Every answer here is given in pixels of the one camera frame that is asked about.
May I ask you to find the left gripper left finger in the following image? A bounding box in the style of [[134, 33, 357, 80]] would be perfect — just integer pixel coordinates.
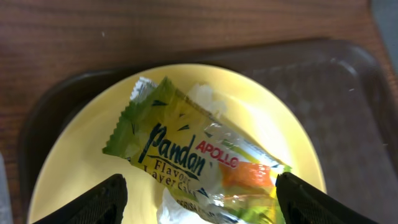
[[34, 174, 127, 224]]

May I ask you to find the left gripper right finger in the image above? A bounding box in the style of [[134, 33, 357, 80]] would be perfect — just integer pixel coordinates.
[[276, 172, 377, 224]]

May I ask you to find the pandan cake wrapper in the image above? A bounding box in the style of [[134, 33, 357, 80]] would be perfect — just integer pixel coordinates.
[[103, 77, 289, 223]]

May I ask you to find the white tissue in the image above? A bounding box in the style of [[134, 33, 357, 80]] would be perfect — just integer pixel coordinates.
[[157, 84, 226, 224]]

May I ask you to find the grey dishwasher rack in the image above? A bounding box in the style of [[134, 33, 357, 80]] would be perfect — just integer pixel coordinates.
[[371, 0, 397, 75]]

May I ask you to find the yellow plate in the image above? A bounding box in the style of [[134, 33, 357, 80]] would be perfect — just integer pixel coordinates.
[[28, 64, 326, 223]]

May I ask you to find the clear plastic bin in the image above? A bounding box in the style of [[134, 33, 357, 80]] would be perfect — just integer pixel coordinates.
[[0, 156, 14, 224]]

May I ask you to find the brown serving tray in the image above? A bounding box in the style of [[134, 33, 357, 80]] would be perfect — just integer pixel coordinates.
[[17, 39, 397, 223]]

